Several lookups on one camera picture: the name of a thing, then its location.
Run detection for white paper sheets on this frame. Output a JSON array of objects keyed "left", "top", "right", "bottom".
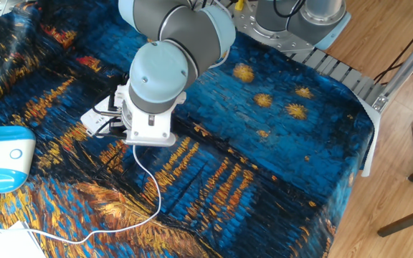
[{"left": 0, "top": 211, "right": 47, "bottom": 258}]

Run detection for silver robot mounting plate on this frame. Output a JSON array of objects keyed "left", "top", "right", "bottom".
[{"left": 233, "top": 0, "right": 324, "bottom": 54}]

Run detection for white power strip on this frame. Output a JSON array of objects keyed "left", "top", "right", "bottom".
[{"left": 80, "top": 95, "right": 125, "bottom": 138}]

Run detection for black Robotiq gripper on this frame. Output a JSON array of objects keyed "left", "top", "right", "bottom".
[{"left": 110, "top": 123, "right": 128, "bottom": 140}]

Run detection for thin white lamp power cord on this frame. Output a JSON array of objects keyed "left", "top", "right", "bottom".
[{"left": 26, "top": 145, "right": 163, "bottom": 245}]

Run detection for thick white power strip cable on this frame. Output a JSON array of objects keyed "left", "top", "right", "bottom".
[{"left": 206, "top": 0, "right": 237, "bottom": 70}]

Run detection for white table corner bracket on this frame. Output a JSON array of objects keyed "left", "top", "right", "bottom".
[{"left": 356, "top": 95, "right": 383, "bottom": 178}]

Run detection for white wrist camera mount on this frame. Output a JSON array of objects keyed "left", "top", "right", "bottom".
[{"left": 115, "top": 84, "right": 188, "bottom": 148}]

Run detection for aluminium frame beam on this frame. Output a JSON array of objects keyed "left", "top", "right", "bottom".
[{"left": 371, "top": 24, "right": 413, "bottom": 114}]

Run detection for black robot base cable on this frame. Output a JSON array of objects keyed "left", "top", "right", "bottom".
[{"left": 272, "top": 0, "right": 306, "bottom": 19}]

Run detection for starry night painting tablecloth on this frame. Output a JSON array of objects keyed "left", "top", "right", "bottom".
[{"left": 0, "top": 0, "right": 375, "bottom": 258}]

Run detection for thin black floor wires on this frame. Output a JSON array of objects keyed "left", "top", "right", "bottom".
[{"left": 372, "top": 11, "right": 413, "bottom": 86}]

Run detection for silver wrist flange adapter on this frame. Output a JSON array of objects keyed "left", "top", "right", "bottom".
[{"left": 120, "top": 102, "right": 135, "bottom": 130}]

